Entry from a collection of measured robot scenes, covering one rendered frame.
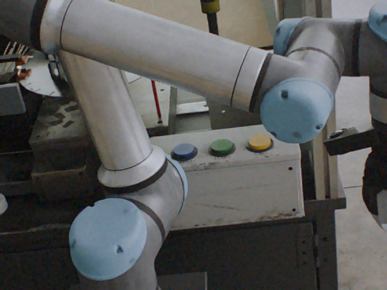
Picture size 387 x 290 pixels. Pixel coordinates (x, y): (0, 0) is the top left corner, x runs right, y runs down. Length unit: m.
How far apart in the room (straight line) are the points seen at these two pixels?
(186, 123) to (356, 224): 1.00
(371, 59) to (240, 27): 1.24
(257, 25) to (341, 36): 1.22
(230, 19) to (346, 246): 0.83
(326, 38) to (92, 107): 0.37
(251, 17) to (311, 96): 1.40
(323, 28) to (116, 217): 0.42
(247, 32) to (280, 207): 0.83
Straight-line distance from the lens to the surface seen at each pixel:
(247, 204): 1.39
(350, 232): 2.53
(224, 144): 1.35
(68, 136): 1.59
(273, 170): 1.35
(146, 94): 1.68
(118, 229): 1.10
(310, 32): 0.95
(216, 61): 0.86
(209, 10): 1.73
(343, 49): 0.95
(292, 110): 0.83
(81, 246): 1.10
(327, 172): 1.44
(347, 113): 3.14
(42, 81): 1.61
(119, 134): 1.13
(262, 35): 2.10
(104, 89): 1.10
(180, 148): 1.36
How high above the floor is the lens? 1.65
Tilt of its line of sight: 33 degrees down
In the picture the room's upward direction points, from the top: 9 degrees counter-clockwise
